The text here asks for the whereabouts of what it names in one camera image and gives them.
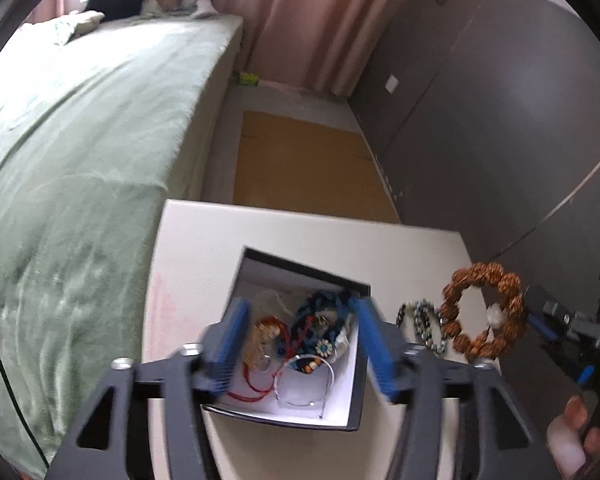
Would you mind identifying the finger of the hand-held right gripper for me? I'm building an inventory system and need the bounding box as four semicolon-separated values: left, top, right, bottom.
525;285;600;343
540;334;597;388

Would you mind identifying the pile of jewelry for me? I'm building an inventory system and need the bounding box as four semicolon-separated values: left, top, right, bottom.
228;287;362;409

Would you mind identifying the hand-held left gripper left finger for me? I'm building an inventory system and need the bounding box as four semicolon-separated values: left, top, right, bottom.
47;296;253;480

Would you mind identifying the flat brown cardboard sheet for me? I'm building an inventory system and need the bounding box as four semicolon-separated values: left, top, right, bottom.
233;109;402;224

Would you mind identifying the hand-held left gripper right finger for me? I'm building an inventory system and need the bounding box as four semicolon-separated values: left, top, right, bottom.
349;295;546;480

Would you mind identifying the person's right hand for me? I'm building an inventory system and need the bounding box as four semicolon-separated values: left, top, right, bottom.
546;395;600;478

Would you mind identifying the green stone bead bracelet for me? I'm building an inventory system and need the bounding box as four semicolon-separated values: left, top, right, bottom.
396;298;451;357

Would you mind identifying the narrow pink curtain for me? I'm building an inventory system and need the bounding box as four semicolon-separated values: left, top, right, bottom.
30;0;92;26

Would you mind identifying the light green quilt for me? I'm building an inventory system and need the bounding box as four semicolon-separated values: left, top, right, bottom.
20;10;104;45

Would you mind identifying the wide pink curtain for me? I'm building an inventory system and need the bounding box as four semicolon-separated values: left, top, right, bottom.
215;0;417;97

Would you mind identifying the bed with green sheet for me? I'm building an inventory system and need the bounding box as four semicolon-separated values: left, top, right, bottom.
0;12;245;476

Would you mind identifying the black cardboard box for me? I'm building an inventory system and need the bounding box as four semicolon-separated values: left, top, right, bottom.
202;246;371;433

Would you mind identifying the brown wooden bead bracelet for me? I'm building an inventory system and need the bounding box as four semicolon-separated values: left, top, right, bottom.
440;262;529;361

